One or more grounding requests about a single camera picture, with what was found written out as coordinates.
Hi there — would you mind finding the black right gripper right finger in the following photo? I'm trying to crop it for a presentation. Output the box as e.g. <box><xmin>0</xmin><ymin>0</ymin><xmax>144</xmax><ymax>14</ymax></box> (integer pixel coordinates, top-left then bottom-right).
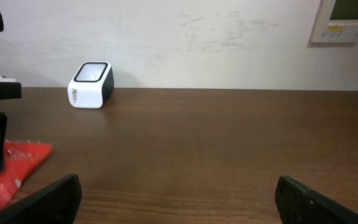
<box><xmin>275</xmin><ymin>175</ymin><xmax>358</xmax><ymax>224</ymax></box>

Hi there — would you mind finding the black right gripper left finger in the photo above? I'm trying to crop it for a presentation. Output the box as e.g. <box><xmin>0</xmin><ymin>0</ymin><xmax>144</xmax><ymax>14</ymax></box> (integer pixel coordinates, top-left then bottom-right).
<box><xmin>0</xmin><ymin>174</ymin><xmax>82</xmax><ymax>224</ymax></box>

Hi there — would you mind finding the red snack bag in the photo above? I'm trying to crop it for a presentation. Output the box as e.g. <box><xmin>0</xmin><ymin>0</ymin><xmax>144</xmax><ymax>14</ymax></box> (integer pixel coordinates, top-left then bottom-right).
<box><xmin>0</xmin><ymin>141</ymin><xmax>52</xmax><ymax>210</ymax></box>

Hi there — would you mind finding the white barcode scanner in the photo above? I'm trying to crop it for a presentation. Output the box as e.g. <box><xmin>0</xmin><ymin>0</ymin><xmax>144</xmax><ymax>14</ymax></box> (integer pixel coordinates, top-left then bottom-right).
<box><xmin>67</xmin><ymin>62</ymin><xmax>114</xmax><ymax>109</ymax></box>

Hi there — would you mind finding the beige wall control panel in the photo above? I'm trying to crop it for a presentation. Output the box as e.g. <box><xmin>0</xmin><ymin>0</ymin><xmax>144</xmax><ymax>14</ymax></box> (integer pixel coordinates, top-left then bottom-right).
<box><xmin>310</xmin><ymin>0</ymin><xmax>358</xmax><ymax>44</ymax></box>

